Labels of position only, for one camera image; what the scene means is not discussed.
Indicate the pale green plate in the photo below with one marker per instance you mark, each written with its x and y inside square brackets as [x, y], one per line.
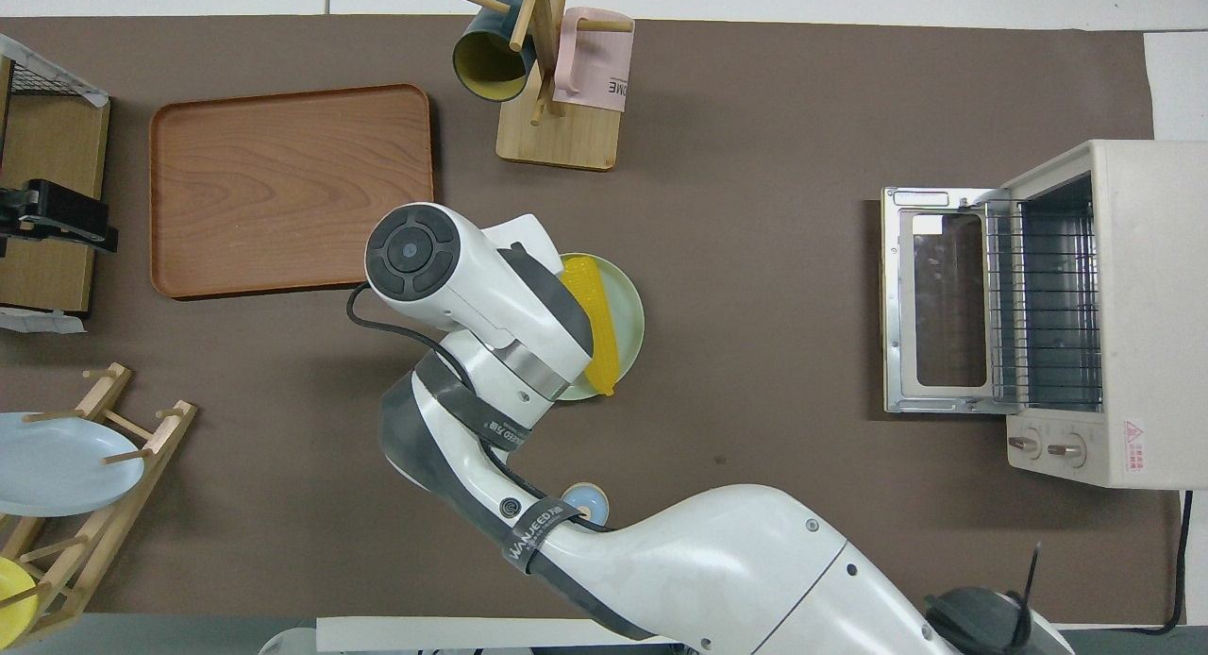
[628, 325]

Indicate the pink mug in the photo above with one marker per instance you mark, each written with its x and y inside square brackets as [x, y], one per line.
[599, 70]

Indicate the yellow plate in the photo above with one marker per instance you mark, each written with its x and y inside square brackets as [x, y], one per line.
[11, 598]

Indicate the brown table mat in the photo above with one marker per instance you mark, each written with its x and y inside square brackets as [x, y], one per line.
[755, 117]

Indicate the wooden mug rack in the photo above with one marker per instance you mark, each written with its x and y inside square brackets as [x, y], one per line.
[566, 141]

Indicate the white toaster oven body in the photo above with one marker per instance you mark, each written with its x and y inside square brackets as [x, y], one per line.
[1151, 306]

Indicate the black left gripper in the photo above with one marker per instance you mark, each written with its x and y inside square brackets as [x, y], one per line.
[21, 211]

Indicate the wooden plate rack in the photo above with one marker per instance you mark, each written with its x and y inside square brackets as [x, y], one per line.
[156, 443]

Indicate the yellow corn cob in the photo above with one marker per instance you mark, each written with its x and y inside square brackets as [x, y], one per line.
[599, 325]

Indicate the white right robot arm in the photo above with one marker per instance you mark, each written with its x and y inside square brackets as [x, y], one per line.
[755, 561]

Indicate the light blue plate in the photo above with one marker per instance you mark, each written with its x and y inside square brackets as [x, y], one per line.
[57, 466]

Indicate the brown wooden tray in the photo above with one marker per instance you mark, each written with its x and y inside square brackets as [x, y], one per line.
[283, 193]

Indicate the dark blue mug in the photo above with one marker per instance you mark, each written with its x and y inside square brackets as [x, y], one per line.
[486, 62]

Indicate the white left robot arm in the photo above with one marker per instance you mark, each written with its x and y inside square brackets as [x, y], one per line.
[283, 644]

